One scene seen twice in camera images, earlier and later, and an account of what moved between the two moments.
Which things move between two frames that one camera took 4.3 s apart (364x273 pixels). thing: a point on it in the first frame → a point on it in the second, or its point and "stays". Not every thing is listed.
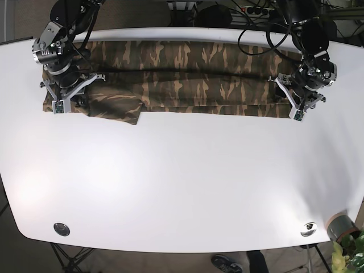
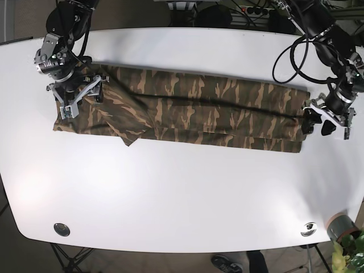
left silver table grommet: [61, 229] stays
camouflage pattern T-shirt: [135, 77] → [152, 106]
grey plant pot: [339, 224] stays
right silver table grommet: [308, 229] stays
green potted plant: [348, 255] stays
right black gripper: [302, 86] → [334, 106]
